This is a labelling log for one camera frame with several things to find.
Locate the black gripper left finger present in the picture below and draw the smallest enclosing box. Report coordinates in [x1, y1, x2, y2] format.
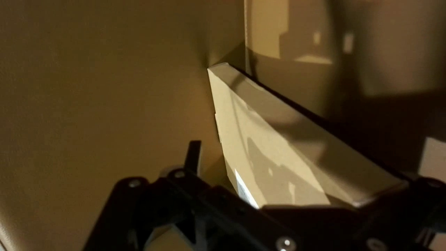
[82, 138, 298, 251]

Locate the small brown cardboard box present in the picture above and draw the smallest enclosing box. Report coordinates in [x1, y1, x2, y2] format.
[206, 62, 410, 211]

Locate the white cardboard box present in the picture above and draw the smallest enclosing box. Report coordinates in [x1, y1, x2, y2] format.
[417, 135, 446, 184]

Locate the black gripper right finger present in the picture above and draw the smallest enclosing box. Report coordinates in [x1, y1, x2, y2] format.
[259, 175, 446, 251]

